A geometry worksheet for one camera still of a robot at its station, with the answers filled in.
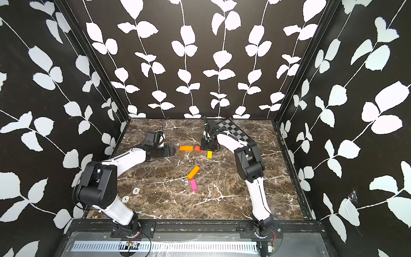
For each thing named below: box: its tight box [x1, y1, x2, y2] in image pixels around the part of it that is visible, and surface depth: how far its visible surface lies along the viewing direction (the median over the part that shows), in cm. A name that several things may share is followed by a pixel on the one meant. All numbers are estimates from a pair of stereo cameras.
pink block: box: [189, 178, 199, 192], surface depth 90 cm
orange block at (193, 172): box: [187, 165, 201, 180], surface depth 95 cm
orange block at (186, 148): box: [179, 145, 195, 151], surface depth 106 cm
